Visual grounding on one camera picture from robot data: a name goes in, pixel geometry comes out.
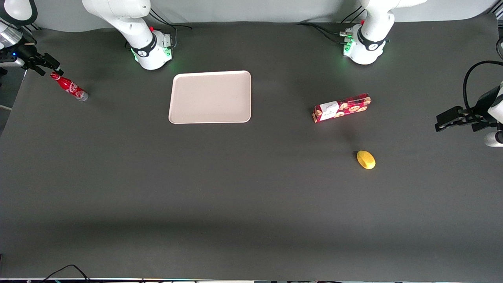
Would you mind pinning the aluminium frame rail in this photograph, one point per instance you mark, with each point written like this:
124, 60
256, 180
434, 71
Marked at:
36, 27

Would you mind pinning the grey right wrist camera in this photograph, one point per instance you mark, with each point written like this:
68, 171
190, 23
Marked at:
15, 62

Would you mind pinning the beige plastic tray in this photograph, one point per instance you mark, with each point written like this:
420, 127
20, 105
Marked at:
210, 98

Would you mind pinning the yellow lemon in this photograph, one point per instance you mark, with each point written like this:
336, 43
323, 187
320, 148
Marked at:
366, 159

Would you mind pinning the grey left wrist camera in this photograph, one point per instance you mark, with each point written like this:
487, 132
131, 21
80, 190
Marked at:
494, 139

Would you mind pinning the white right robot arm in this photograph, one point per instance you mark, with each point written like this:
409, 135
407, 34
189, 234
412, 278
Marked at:
146, 51

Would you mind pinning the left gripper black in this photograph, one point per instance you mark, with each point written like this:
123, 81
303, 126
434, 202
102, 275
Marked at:
480, 107

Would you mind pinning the red cookie box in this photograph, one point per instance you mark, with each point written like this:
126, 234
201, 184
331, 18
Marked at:
349, 106

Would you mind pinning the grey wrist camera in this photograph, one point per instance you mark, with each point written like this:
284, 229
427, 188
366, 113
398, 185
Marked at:
494, 139
15, 62

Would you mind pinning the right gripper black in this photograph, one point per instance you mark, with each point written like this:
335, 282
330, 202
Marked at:
30, 54

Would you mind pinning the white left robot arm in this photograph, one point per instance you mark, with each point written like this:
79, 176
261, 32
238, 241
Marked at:
367, 51

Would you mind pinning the red coke bottle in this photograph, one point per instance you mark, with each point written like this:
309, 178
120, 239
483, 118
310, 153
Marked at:
70, 87

